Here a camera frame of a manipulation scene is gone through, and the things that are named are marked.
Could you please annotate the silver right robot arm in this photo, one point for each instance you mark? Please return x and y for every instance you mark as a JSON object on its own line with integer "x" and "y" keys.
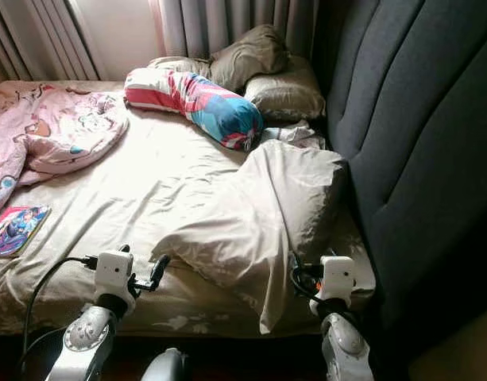
{"x": 342, "y": 341}

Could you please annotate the bed with beige floral sheet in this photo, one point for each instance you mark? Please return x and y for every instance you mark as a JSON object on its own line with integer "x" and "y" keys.
{"x": 140, "y": 186}

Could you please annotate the flat beige pillow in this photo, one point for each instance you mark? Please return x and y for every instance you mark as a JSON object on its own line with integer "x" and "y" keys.
{"x": 178, "y": 65}

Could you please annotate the plump beige pillow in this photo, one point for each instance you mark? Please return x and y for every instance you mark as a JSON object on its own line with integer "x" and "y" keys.
{"x": 287, "y": 94}

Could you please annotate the red white blue bolster pillow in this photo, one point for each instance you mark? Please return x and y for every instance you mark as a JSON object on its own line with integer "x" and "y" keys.
{"x": 199, "y": 105}

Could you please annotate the pink cartoon print quilt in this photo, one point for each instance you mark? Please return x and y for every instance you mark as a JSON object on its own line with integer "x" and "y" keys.
{"x": 60, "y": 127}

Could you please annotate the large beige floral pillow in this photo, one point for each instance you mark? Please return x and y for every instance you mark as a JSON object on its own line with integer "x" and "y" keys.
{"x": 267, "y": 210}

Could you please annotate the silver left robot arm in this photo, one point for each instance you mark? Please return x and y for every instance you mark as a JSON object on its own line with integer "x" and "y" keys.
{"x": 88, "y": 333}

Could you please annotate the bright window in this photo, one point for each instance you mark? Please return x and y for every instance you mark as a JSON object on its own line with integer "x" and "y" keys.
{"x": 116, "y": 36}

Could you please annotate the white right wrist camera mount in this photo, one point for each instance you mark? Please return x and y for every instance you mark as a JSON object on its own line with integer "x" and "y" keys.
{"x": 337, "y": 276}

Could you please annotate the anime cover comic book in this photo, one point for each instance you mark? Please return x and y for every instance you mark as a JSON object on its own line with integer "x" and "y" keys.
{"x": 19, "y": 230}

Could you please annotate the grey pleated curtain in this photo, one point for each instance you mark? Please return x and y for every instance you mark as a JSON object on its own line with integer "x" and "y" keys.
{"x": 36, "y": 36}
{"x": 235, "y": 17}

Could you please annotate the crumpled white patterned cloth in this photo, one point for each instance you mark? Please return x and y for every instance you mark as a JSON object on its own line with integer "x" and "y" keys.
{"x": 297, "y": 135}

